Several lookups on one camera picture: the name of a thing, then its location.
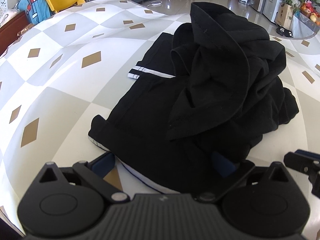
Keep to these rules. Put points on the black t-shirt with red print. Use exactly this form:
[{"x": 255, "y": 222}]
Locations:
[{"x": 212, "y": 80}]

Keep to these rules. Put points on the checkered vinyl tablecloth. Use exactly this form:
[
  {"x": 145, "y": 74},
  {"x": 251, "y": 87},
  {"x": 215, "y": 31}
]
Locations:
[{"x": 75, "y": 92}]

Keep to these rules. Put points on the white laundry basket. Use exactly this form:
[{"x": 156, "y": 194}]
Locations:
[{"x": 3, "y": 7}]

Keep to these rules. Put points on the cardboard box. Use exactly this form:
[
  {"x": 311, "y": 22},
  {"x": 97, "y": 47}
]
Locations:
[{"x": 283, "y": 15}]

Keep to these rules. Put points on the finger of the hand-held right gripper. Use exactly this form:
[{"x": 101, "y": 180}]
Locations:
[{"x": 302, "y": 165}]

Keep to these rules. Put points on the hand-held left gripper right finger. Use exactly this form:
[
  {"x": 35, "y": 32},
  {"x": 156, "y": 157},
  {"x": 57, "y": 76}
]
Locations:
[{"x": 222, "y": 166}]

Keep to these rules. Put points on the grey stone counter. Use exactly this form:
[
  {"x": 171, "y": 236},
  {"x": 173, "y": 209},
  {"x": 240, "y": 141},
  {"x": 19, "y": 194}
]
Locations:
[{"x": 302, "y": 30}]

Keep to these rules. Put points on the white power strip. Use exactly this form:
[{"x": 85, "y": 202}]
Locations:
[{"x": 156, "y": 3}]

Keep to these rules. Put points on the brown wooden cabinet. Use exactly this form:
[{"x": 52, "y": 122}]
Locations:
[{"x": 10, "y": 30}]

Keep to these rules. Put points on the blue cartoon cloth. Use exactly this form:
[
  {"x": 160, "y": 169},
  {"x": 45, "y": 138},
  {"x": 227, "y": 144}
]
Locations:
[{"x": 32, "y": 5}]

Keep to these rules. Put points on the white chest freezer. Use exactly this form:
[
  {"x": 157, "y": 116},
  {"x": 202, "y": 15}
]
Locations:
[{"x": 275, "y": 2}]

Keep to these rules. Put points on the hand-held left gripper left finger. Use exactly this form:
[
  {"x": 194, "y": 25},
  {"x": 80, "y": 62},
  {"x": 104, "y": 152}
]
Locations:
[{"x": 103, "y": 162}]

